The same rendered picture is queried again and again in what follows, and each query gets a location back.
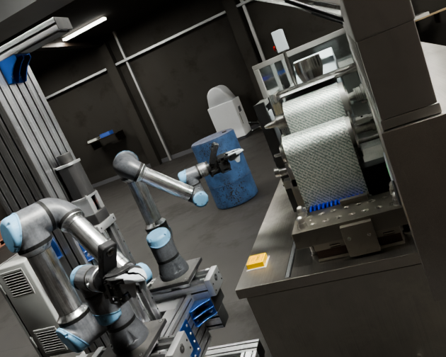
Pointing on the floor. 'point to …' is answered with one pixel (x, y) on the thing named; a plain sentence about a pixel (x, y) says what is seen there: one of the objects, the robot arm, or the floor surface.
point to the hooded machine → (227, 112)
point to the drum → (229, 139)
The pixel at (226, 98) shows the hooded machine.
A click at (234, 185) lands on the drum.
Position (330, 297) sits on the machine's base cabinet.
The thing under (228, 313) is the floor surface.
